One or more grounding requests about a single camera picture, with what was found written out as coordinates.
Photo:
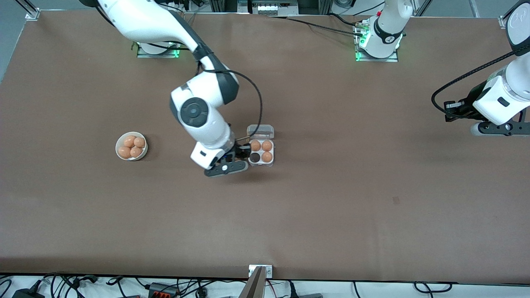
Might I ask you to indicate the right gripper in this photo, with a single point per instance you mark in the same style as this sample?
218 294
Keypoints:
239 152

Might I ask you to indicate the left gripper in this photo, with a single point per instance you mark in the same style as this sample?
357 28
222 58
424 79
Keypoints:
467 106

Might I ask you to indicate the clear plastic egg carton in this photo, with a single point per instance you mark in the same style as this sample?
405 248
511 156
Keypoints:
261 131

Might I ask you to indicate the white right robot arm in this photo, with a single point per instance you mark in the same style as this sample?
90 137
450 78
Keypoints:
136 20

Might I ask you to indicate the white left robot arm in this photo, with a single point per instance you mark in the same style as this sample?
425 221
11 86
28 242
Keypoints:
387 25

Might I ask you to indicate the white round bowl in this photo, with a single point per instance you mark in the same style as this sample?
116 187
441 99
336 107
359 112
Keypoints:
143 154

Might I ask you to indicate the black connector with orange levers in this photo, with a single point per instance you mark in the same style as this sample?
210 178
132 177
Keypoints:
163 291

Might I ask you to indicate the black power adapter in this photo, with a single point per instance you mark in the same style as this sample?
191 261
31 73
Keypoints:
27 294

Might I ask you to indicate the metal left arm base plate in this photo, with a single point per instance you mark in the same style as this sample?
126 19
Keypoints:
391 59

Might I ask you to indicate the metal table corner bracket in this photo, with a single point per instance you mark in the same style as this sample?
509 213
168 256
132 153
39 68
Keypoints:
32 15
503 21

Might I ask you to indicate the small metal table bracket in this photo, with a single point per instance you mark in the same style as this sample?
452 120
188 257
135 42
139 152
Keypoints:
269 272

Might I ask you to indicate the grey metal camera pole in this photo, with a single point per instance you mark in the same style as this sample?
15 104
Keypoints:
254 287

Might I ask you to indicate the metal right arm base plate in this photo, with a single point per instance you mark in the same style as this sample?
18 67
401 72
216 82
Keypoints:
145 54

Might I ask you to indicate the metal rack frame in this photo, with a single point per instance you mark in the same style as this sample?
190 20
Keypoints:
269 6

